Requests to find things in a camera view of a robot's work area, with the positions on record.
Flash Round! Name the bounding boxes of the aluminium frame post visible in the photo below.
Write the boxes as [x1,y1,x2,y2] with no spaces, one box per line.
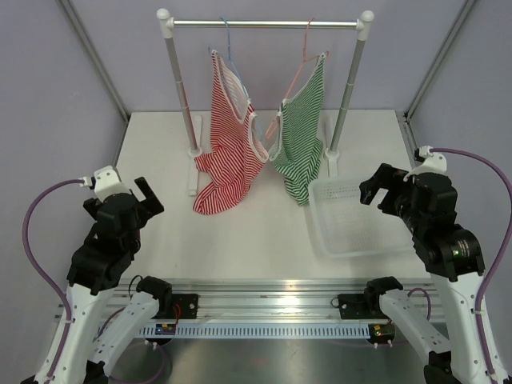
[404,0,478,122]
[55,0,130,125]

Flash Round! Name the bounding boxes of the pink wire hanger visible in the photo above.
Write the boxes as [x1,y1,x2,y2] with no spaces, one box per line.
[265,18,321,139]

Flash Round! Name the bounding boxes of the blue wire hanger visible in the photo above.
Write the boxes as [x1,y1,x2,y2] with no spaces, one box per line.
[209,18,264,151]

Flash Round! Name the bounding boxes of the white plastic basket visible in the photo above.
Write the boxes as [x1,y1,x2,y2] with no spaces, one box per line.
[309,177,413,259]

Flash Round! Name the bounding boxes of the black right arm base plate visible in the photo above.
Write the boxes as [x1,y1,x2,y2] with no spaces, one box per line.
[330,294,389,321]

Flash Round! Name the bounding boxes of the left aluminium frame post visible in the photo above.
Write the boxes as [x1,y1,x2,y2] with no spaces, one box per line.
[55,0,130,125]

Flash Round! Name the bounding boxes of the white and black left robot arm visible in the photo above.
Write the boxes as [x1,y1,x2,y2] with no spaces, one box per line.
[22,169,173,383]

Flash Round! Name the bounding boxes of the right aluminium frame post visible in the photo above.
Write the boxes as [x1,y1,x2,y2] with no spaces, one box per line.
[404,0,478,122]

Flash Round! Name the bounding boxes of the green striped tank top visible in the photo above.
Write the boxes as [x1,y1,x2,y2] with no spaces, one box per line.
[269,52,328,206]

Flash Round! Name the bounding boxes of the white slotted cable duct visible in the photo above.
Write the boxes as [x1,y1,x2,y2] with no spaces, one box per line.
[136,323,370,339]

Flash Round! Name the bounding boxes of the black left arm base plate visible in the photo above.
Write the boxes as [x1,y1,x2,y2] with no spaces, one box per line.
[154,294,199,320]

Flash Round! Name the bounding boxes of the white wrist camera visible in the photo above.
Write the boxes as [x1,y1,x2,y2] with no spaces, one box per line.
[403,146,447,182]
[79,166,131,202]

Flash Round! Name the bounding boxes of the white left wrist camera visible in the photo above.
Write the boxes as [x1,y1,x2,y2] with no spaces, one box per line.
[79,166,131,202]

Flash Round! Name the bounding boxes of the white and silver clothes rack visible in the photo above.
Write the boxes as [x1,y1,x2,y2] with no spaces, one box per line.
[156,9,374,196]

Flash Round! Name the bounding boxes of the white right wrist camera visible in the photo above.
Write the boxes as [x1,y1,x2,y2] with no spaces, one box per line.
[403,146,447,182]

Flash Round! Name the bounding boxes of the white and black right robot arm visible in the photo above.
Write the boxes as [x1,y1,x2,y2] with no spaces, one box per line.
[359,163,511,383]

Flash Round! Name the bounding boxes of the red striped tank top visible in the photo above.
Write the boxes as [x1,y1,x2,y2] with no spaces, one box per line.
[193,50,269,215]

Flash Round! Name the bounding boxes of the aluminium mounting rail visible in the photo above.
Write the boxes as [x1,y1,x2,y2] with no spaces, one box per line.
[53,278,489,323]

